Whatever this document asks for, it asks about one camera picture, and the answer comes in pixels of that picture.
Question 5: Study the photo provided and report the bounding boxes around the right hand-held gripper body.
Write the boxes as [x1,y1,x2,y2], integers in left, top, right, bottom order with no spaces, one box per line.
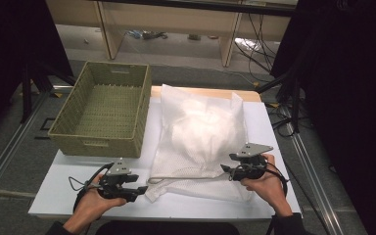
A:
[230,142,274,182]

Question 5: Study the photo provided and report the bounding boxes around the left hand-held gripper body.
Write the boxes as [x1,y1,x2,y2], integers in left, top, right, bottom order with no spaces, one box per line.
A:
[97,158,142,203]

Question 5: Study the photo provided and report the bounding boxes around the white mesh laundry bag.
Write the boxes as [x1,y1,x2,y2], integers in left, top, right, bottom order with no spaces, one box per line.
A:
[145,83,254,204]

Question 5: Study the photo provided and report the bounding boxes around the white garment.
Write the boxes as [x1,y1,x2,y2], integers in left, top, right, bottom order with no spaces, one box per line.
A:
[170,98,243,165]

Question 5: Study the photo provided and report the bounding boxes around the green woven basket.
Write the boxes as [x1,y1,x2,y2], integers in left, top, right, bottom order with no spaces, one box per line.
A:
[47,60,153,159]

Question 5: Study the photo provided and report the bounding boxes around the person's right hand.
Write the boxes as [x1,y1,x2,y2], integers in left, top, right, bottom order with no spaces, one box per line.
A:
[240,154,290,212]

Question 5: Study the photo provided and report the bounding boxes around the person's left hand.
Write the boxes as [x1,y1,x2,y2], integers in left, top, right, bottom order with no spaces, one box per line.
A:
[73,173,127,226]

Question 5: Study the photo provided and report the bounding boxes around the person's dark clothing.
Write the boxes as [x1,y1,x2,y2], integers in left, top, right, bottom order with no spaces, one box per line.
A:
[96,220,241,235]

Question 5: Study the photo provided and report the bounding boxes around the black tripod stand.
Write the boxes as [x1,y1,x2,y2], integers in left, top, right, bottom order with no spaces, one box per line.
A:
[20,61,77,124]
[256,70,305,135]

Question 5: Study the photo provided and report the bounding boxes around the crumpled white plastic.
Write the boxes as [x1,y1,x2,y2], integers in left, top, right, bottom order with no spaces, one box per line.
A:
[234,36,260,53]

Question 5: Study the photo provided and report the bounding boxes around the black curtain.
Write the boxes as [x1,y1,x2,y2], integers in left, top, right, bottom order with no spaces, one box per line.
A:
[0,0,75,148]
[269,0,376,235]

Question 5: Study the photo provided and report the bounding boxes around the blue clutter under desk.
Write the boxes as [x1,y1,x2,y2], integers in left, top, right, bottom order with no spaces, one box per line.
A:
[124,29,169,41]

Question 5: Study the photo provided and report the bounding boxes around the light wooden desk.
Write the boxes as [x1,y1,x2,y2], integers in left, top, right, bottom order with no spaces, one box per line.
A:
[45,0,300,69]

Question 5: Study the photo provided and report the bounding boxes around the black floor cables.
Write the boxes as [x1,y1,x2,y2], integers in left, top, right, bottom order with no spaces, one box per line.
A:
[264,101,303,139]

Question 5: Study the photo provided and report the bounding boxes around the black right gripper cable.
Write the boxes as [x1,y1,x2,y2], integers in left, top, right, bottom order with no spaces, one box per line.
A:
[265,161,290,198]

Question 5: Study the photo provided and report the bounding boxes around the thin grey cable loop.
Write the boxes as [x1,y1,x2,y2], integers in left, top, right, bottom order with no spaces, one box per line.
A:
[68,175,91,193]

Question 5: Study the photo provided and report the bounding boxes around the metal floor rail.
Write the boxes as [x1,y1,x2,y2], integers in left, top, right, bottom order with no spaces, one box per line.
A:
[278,104,346,235]
[0,85,58,210]

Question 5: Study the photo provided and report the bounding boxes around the black hanging cables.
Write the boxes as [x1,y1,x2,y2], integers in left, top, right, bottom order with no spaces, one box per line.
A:
[234,13,277,75]

